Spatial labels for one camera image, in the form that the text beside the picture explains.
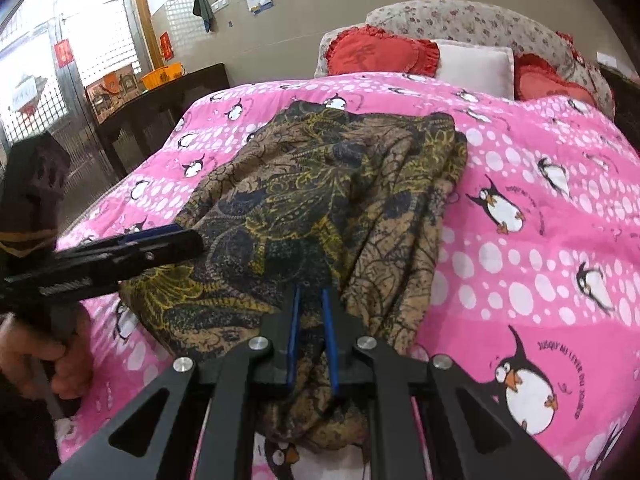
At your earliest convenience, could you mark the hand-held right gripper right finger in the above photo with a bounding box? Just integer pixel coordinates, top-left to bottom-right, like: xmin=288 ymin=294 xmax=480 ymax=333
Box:
xmin=321 ymin=286 xmax=571 ymax=480

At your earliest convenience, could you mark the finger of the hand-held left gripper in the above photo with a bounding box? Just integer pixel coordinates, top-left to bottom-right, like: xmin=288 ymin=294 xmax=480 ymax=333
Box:
xmin=117 ymin=223 xmax=184 ymax=248
xmin=119 ymin=230 xmax=205 ymax=282

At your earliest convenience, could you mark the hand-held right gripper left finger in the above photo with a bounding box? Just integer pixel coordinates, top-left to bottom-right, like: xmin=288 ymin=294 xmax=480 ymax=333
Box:
xmin=50 ymin=284 xmax=303 ymax=480

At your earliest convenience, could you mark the brown floral patterned garment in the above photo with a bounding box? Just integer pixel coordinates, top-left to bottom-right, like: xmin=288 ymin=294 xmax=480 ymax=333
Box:
xmin=117 ymin=100 xmax=468 ymax=456

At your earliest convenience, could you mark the person's left hand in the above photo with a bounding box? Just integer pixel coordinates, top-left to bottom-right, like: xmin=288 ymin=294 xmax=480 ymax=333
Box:
xmin=0 ymin=305 xmax=95 ymax=401

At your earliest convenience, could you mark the dark wooden cabinet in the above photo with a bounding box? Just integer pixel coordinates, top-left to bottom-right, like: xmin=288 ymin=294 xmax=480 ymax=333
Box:
xmin=95 ymin=63 xmax=231 ymax=181

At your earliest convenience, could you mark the brown printed box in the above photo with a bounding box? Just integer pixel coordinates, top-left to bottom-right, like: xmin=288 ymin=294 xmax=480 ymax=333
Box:
xmin=86 ymin=71 xmax=144 ymax=124

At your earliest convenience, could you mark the orange plastic basin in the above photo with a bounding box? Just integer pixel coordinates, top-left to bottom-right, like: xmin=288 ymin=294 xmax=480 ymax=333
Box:
xmin=140 ymin=62 xmax=185 ymax=92

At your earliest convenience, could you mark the person's dark clothing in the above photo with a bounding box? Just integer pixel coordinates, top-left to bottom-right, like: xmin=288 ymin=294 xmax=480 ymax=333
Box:
xmin=0 ymin=370 xmax=63 ymax=480

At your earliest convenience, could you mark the metal lattice door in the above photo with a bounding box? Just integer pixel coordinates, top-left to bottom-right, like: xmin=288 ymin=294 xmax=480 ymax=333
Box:
xmin=0 ymin=0 xmax=142 ymax=196

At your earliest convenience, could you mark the pink penguin print blanket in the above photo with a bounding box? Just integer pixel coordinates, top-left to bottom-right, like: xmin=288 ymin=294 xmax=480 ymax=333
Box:
xmin=52 ymin=72 xmax=640 ymax=480

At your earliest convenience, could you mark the dark hanging cloth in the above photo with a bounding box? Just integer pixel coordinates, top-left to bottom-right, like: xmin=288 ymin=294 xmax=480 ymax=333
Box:
xmin=192 ymin=0 xmax=216 ymax=34

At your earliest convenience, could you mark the red heart pillow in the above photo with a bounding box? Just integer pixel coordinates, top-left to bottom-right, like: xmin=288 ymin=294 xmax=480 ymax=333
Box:
xmin=514 ymin=52 xmax=599 ymax=109
xmin=325 ymin=25 xmax=441 ymax=79

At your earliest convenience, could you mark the white pillow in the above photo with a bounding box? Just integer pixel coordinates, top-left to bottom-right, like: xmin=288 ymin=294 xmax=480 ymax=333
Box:
xmin=432 ymin=40 xmax=516 ymax=99

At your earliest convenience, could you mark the floral padded headboard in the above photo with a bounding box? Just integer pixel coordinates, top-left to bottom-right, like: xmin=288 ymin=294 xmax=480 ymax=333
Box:
xmin=315 ymin=0 xmax=616 ymax=107

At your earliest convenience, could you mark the dark wooden nightstand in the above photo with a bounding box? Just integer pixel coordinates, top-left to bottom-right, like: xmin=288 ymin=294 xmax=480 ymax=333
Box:
xmin=599 ymin=65 xmax=640 ymax=132

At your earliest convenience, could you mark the wooden door frame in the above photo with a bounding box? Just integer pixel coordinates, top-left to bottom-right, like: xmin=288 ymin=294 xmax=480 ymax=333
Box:
xmin=127 ymin=0 xmax=167 ymax=69

